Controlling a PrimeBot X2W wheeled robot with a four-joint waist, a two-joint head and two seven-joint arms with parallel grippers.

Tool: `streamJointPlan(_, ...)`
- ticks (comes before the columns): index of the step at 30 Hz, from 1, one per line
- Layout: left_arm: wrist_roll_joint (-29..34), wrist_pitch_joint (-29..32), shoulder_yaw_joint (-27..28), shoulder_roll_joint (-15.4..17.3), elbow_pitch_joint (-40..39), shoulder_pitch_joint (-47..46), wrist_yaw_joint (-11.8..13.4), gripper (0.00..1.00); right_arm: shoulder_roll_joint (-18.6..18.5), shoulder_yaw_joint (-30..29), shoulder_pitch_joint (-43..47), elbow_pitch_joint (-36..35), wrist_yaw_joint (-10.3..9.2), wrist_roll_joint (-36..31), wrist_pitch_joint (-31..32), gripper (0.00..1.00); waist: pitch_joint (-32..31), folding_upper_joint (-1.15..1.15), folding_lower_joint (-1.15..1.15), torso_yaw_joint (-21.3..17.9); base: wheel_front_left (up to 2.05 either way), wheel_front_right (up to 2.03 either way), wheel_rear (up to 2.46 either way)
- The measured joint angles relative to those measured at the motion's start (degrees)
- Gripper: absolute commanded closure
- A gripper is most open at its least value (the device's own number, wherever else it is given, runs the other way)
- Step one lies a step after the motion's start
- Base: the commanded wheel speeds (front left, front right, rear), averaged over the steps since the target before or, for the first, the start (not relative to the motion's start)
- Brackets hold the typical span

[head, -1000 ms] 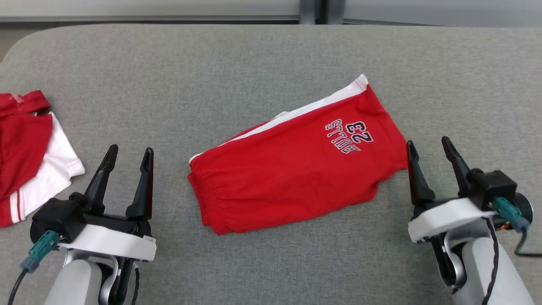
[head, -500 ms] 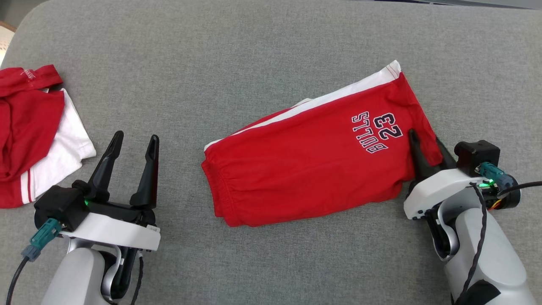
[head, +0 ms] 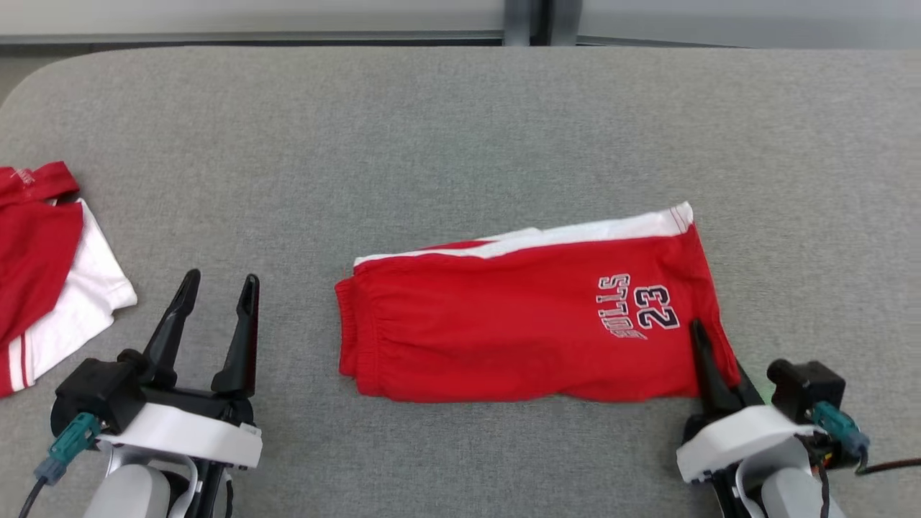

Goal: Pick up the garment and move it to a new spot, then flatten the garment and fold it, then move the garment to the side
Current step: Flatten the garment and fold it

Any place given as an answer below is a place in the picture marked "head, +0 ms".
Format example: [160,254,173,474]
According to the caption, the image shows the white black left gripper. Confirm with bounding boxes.
[97,269,264,471]

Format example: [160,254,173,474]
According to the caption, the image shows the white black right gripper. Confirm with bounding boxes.
[676,319,819,485]

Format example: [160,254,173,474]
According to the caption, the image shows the red and white shirt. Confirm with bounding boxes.
[0,161,138,399]

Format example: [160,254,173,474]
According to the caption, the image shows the red shorts with 23 print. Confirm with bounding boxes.
[335,201,743,404]

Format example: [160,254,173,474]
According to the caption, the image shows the teal right camera connector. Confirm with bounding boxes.
[811,401,871,462]

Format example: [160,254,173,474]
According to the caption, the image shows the teal camera connector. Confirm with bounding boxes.
[34,412,102,485]
[811,401,871,462]

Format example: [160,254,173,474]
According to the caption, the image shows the teal left camera connector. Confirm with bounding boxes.
[34,412,102,485]

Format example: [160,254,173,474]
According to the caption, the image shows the black right camera cable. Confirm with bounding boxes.
[856,457,921,476]

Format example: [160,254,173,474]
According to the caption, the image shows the black camera cable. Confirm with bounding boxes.
[856,457,921,476]
[17,478,48,518]

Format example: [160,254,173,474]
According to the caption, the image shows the black left camera cable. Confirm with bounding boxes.
[17,478,48,518]

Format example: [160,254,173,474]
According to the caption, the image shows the grey partition base rail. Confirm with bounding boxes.
[0,29,506,47]

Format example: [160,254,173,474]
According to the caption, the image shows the grey metal partition post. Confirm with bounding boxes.
[504,0,583,47]

